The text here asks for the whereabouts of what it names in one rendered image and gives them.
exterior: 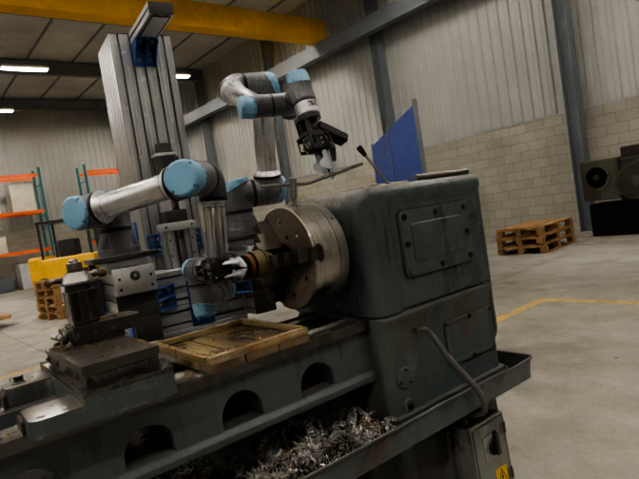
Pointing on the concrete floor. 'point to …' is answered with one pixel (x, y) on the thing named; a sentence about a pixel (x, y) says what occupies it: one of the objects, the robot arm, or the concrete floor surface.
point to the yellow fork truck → (50, 265)
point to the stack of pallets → (49, 301)
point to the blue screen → (400, 149)
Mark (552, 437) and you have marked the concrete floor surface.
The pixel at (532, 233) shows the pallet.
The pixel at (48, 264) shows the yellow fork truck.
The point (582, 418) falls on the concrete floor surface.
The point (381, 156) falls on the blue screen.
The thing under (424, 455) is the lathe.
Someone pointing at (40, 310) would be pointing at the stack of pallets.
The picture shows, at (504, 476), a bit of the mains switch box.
